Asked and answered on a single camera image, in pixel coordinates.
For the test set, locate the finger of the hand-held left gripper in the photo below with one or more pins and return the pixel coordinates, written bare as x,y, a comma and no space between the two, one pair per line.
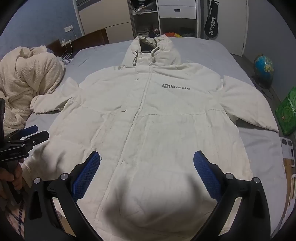
29,130
37,137

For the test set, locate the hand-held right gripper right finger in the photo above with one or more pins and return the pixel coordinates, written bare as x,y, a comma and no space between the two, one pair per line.
205,176

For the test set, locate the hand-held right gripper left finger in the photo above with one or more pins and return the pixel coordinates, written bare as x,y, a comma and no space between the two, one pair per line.
85,176

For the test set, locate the cream white duvet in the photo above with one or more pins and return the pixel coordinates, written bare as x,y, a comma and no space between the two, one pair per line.
150,115

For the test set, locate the stack of folded clothes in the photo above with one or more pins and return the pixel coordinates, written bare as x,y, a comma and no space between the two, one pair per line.
143,31

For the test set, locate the person's left hand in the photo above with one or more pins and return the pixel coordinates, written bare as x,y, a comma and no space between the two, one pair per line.
7,175

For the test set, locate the cream fleece blanket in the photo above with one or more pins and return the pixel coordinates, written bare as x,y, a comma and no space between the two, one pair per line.
27,76

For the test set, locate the bed with grey sheet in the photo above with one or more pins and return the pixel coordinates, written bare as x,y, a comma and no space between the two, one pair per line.
261,148

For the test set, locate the green shopping bag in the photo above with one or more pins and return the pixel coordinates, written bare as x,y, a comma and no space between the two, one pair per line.
288,111

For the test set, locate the brown wooden headboard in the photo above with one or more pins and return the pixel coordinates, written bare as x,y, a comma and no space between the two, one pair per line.
92,39

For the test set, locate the blue globe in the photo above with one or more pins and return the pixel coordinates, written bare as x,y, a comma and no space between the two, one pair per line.
263,67

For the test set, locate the white wardrobe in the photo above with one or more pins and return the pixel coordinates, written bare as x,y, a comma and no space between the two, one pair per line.
104,14

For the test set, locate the orange and yellow toy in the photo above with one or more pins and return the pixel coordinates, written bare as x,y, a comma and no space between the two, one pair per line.
173,35

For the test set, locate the black racket bag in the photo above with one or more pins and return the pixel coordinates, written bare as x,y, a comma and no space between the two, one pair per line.
211,25

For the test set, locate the white door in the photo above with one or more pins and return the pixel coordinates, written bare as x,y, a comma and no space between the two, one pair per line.
231,23

